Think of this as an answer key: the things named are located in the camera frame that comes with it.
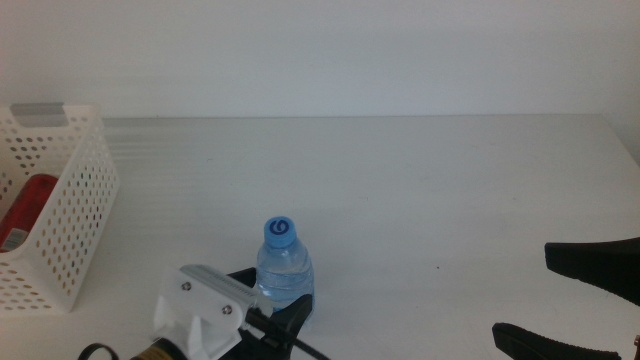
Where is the red soda can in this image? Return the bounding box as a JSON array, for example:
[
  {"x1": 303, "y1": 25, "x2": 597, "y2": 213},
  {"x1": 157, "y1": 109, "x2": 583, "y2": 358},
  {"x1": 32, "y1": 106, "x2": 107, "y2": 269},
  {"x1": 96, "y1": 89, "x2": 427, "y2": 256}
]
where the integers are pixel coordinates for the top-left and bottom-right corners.
[{"x1": 0, "y1": 173, "x2": 60, "y2": 253}]

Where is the clear water bottle blue cap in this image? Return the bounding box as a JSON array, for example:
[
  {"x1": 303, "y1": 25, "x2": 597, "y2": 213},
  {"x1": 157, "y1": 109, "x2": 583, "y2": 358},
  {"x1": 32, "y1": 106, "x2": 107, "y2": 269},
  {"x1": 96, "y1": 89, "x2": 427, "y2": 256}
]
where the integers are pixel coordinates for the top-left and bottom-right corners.
[{"x1": 255, "y1": 215, "x2": 316, "y2": 326}]

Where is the white perforated plastic basket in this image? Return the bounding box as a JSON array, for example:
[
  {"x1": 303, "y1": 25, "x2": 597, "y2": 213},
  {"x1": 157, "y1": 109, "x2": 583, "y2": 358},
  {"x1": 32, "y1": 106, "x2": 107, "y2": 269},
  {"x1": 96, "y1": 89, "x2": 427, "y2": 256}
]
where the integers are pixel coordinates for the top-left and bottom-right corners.
[{"x1": 0, "y1": 103, "x2": 121, "y2": 315}]

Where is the thin black left gripper wire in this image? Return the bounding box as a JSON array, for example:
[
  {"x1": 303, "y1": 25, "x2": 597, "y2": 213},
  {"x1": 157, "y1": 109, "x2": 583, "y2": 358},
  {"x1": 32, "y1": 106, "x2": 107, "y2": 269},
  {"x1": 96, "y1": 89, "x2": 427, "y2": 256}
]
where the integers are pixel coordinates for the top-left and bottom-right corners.
[{"x1": 77, "y1": 342, "x2": 121, "y2": 360}]

